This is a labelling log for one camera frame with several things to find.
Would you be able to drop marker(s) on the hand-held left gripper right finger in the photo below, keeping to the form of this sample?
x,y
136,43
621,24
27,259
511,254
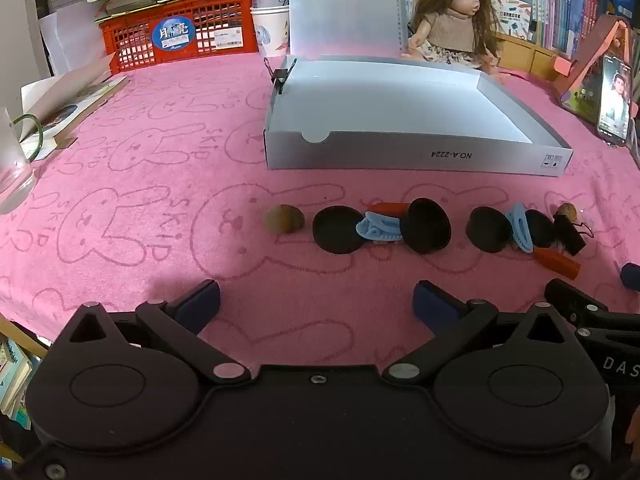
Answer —
x,y
435,305

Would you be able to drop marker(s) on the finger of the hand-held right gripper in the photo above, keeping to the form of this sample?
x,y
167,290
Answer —
x,y
631,276
575,300

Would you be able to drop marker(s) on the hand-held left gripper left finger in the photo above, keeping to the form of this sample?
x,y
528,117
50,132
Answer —
x,y
200,304

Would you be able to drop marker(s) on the red-orange plastic piece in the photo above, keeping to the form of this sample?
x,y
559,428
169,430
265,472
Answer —
x,y
557,262
387,208

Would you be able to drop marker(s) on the black binder clip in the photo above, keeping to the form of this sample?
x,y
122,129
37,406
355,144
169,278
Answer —
x,y
570,235
281,77

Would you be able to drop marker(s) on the black round cap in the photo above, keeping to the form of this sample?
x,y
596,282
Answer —
x,y
335,230
541,229
427,227
489,230

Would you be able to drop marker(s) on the blue hair clip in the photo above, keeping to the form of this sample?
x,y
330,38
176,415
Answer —
x,y
520,227
375,227

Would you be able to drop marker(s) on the brown oval nut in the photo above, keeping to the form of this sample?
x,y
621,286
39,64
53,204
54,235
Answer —
x,y
567,209
285,219

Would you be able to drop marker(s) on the grey file box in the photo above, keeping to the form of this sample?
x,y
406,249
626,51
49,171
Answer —
x,y
400,95

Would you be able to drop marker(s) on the pink printed towel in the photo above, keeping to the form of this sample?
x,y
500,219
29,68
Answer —
x,y
150,240

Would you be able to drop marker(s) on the smartphone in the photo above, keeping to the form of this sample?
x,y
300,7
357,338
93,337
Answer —
x,y
616,100

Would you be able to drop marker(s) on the colourful booklets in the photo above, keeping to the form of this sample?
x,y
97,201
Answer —
x,y
12,375

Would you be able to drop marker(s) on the pink phone stand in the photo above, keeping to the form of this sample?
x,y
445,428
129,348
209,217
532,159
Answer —
x,y
590,57

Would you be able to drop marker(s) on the clear glass cup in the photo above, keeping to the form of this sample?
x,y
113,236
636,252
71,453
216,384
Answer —
x,y
12,175

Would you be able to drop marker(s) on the wooden shelf box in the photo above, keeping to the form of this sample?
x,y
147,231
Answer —
x,y
525,55

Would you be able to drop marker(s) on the open book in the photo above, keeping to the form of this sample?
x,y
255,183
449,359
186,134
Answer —
x,y
65,95

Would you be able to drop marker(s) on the red plastic crate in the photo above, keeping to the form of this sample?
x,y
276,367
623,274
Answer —
x,y
135,40

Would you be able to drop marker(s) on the long-haired doll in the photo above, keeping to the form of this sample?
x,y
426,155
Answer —
x,y
450,25

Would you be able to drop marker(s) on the row of shelved books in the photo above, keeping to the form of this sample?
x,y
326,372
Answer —
x,y
555,5

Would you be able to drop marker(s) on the white paper cup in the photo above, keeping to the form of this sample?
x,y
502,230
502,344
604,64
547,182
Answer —
x,y
270,30

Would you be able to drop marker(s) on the white paper sheet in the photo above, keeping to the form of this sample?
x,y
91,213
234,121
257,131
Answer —
x,y
70,40

